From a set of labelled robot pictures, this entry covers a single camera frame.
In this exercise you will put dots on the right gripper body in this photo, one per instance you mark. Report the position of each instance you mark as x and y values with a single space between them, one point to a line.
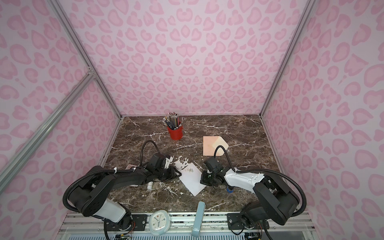
214 181

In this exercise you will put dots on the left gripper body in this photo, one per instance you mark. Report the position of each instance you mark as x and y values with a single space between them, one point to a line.
162 174

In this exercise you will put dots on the white letter paper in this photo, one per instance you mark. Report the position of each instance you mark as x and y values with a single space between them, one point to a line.
191 177

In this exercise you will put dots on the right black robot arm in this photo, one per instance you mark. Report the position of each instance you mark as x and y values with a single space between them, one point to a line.
278 196

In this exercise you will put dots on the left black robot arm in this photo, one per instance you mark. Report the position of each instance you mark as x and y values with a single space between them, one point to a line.
88 195

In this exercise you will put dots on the pink envelope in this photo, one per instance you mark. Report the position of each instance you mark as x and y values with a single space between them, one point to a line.
210 143

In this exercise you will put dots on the white glue stick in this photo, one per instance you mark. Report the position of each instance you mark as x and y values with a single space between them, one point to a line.
150 186

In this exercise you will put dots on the pink calculator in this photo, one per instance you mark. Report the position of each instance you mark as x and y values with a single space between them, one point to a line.
131 167

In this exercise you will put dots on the red pencil cup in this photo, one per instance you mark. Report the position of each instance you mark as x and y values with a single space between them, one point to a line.
176 134

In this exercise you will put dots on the white alarm clock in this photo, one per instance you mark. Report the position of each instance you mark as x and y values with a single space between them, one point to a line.
159 222

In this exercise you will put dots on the coloured pencils bunch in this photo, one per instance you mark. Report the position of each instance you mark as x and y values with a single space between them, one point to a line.
172 121

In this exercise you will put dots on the aluminium frame rail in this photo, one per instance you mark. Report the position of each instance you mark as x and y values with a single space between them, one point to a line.
214 227

